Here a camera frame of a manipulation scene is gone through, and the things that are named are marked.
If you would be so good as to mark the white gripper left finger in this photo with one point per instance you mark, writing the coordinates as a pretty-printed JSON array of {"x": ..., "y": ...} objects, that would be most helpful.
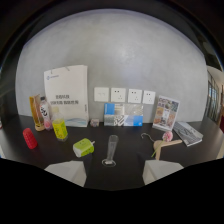
[{"x": 68, "y": 170}]

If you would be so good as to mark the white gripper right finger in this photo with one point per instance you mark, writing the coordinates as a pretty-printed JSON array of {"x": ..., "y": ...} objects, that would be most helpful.
[{"x": 159, "y": 169}]

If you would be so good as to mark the yellow drink bottle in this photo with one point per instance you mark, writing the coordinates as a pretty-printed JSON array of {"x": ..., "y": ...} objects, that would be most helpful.
[{"x": 59, "y": 125}]

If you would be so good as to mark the black cap clear bottle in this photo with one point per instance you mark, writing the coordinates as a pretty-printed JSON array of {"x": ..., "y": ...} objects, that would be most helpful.
[{"x": 45, "y": 113}]

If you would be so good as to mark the amber glass bottle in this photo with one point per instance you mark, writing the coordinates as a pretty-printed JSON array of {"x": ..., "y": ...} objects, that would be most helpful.
[{"x": 36, "y": 113}]

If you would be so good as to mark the wooden clothes hanger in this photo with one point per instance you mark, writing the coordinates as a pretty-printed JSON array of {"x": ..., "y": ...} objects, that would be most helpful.
[{"x": 164, "y": 145}]

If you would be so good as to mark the green white power adapter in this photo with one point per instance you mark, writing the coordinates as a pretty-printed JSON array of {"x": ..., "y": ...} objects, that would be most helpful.
[{"x": 82, "y": 147}]

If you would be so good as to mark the pink flower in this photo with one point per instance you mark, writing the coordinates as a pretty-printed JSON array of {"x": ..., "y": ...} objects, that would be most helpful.
[{"x": 167, "y": 136}]

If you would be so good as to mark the grey striped book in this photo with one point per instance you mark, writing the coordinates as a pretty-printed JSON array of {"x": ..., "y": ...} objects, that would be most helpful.
[{"x": 188, "y": 132}]

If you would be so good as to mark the clear plastic measuring tube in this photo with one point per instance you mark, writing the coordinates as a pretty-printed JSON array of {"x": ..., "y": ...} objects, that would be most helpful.
[{"x": 111, "y": 148}]

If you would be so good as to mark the red perforated cylinder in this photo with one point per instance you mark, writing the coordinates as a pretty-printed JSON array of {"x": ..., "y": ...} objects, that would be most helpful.
[{"x": 30, "y": 138}]

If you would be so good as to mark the small multicolour cube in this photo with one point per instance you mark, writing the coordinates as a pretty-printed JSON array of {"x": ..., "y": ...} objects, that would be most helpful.
[{"x": 94, "y": 122}]

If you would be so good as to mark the colourful standing magazine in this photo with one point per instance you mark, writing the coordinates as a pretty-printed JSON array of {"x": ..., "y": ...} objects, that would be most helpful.
[{"x": 166, "y": 113}]

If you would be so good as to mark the blue silver card booklet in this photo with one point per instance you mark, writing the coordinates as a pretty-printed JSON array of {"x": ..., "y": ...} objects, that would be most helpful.
[{"x": 123, "y": 115}]

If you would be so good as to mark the white paper shopping bag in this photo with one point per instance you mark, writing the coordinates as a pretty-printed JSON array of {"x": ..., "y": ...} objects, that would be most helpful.
[{"x": 67, "y": 92}]

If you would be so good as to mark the white wall socket plate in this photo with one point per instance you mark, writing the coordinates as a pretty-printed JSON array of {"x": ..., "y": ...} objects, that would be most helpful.
[
  {"x": 149, "y": 97},
  {"x": 118, "y": 94},
  {"x": 134, "y": 96}
]

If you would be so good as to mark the white wall switch plate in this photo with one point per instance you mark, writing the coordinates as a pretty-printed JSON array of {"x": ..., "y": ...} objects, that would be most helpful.
[{"x": 101, "y": 94}]

